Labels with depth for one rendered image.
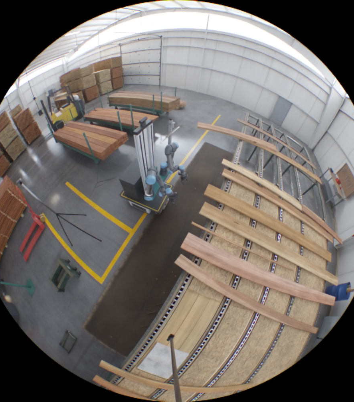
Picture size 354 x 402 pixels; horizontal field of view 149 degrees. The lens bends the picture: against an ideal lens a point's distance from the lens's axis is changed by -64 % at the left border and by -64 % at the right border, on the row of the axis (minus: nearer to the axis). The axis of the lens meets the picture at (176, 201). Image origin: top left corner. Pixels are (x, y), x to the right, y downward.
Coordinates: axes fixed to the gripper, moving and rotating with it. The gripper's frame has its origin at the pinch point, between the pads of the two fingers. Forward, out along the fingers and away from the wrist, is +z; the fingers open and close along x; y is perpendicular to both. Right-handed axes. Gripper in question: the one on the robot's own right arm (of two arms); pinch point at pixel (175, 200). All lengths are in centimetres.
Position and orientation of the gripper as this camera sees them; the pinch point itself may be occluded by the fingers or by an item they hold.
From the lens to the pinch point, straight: 212.0
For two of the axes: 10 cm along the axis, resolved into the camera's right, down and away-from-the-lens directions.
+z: 3.5, 4.6, 8.2
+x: -2.6, 8.9, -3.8
